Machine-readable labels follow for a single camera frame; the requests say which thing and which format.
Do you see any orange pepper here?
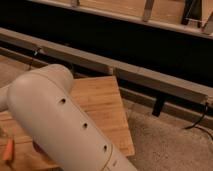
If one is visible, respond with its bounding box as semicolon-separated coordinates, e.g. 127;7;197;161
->
2;138;14;162

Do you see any dark purple bowl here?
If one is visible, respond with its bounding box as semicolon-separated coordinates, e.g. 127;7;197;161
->
32;141;45;154

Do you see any black bracket under rail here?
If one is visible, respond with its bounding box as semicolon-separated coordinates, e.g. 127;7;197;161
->
152;94;166;117

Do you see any black cable right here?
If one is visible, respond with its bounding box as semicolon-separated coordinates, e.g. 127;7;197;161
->
182;102;213;139

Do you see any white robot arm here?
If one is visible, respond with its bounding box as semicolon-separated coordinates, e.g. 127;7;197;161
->
0;64;137;171

